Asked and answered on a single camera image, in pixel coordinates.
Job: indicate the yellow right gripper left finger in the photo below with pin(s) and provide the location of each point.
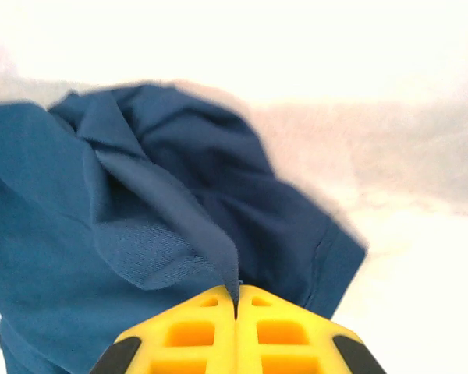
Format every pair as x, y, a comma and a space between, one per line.
222, 350

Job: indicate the dark blue t-shirt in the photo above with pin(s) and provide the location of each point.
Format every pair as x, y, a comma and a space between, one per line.
62, 195

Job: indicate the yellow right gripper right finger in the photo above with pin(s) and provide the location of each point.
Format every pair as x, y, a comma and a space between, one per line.
249, 350

